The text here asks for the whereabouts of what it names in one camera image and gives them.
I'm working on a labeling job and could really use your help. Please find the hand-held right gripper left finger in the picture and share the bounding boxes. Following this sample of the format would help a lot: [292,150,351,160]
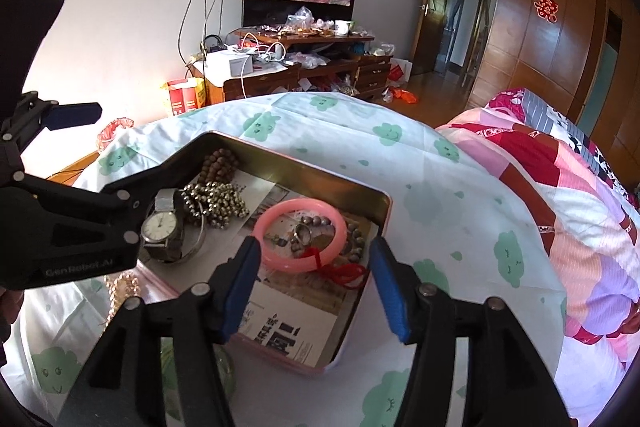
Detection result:
[57,234,263,427]

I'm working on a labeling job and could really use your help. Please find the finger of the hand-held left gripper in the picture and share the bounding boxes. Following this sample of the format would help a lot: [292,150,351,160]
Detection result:
[0,135,212,259]
[0,92,104,182]

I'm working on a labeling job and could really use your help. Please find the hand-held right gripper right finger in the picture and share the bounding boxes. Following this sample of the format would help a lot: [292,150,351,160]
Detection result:
[369,236,571,427]

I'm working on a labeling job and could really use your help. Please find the silver wrist watch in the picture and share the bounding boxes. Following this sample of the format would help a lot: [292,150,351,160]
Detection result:
[140,188,208,264]

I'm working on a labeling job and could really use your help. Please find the red string bracelet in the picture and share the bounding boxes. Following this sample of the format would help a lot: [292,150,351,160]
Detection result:
[305,247,371,292]

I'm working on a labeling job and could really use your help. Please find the pink bangle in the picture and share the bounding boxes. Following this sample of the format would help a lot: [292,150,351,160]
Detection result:
[251,199,348,272]

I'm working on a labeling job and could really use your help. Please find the dark bead bracelet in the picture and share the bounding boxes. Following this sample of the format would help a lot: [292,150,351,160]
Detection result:
[270,214,368,265]

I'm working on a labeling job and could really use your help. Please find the silver bead chain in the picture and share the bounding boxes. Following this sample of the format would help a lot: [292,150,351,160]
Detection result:
[182,182,251,230]

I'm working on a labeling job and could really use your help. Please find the light wooden bead bracelet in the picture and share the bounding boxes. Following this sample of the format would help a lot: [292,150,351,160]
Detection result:
[197,148,241,188]

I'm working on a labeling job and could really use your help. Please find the gold tin box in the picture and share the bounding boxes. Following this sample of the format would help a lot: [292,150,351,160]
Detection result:
[135,131,393,375]

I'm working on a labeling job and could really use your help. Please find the trash bin with red bag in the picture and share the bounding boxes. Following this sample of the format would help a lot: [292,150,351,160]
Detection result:
[96,117,135,150]

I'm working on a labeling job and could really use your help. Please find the green glass bangle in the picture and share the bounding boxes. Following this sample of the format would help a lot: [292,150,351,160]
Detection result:
[160,339,238,403]

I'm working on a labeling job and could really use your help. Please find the cloud print tablecloth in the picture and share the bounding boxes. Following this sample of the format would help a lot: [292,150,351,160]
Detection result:
[10,92,568,427]

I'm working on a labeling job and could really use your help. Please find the red yellow carton box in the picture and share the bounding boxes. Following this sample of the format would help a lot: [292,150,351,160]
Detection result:
[160,77,207,115]

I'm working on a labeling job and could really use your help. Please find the white cardboard box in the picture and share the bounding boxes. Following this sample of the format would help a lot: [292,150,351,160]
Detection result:
[205,52,256,80]

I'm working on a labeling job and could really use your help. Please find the pink patchwork quilt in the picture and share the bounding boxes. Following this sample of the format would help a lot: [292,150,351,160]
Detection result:
[435,89,640,408]

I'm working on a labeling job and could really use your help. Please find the wooden television cabinet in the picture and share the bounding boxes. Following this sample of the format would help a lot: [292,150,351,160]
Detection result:
[192,29,393,105]

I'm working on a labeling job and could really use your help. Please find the black television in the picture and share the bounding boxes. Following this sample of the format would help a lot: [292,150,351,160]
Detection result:
[242,0,356,30]

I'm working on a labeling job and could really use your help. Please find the white and red shopping bag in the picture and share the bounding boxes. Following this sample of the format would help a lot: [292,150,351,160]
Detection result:
[387,57,413,85]

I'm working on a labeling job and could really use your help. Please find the panda print blanket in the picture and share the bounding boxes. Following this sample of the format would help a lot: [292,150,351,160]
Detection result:
[520,89,640,208]

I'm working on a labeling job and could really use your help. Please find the clear snack bag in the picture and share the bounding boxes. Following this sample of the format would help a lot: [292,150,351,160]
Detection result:
[287,6,316,32]

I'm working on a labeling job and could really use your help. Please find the wooden wardrobe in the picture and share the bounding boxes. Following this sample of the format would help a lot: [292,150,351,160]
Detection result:
[467,0,640,192]

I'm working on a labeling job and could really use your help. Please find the red paper decoration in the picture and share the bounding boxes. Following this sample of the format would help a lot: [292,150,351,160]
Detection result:
[533,0,560,24]

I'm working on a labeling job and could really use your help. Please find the pearl bead bracelet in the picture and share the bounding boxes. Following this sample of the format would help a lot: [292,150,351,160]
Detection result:
[105,272,143,328]

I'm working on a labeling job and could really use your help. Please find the black power cables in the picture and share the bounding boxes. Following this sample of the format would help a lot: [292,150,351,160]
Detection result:
[177,0,226,58]

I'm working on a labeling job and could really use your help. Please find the wooden door frame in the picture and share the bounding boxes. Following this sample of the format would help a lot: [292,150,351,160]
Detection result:
[410,0,503,78]

